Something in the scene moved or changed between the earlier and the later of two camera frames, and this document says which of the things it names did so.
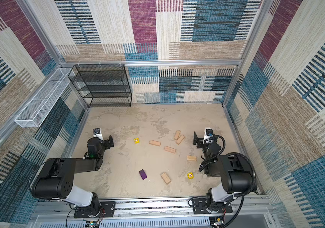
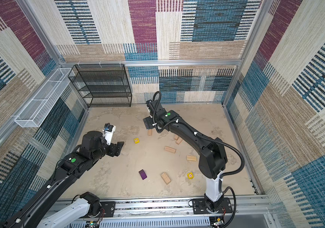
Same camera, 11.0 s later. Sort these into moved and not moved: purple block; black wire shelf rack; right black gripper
Moved: right black gripper
Not moved: black wire shelf rack; purple block
